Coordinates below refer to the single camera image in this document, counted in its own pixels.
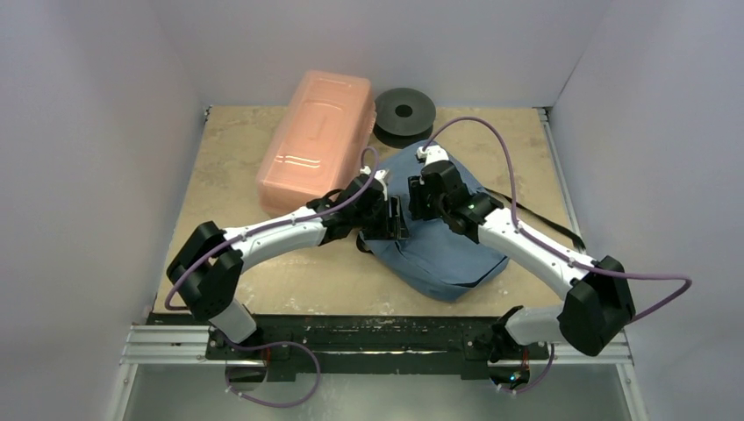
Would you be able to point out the pink translucent plastic box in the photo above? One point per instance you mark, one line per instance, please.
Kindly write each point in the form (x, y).
(318, 143)

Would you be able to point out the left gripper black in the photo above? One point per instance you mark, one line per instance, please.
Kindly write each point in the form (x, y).
(392, 227)

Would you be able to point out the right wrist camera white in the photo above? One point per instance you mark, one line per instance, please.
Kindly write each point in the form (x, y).
(427, 155)

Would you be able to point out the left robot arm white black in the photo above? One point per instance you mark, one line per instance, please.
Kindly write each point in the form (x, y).
(206, 270)

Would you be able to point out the blue backpack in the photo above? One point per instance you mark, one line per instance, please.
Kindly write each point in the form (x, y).
(432, 260)

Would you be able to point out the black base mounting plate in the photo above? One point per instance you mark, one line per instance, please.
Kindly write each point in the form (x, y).
(288, 345)

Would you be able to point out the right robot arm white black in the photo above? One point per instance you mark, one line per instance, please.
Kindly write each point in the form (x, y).
(596, 299)

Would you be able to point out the aluminium frame rail front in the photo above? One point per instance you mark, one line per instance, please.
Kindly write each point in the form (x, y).
(189, 345)

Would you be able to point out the black filament spool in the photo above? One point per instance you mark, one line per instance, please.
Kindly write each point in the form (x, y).
(403, 117)

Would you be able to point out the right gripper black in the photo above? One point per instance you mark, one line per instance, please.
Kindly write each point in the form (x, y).
(418, 201)

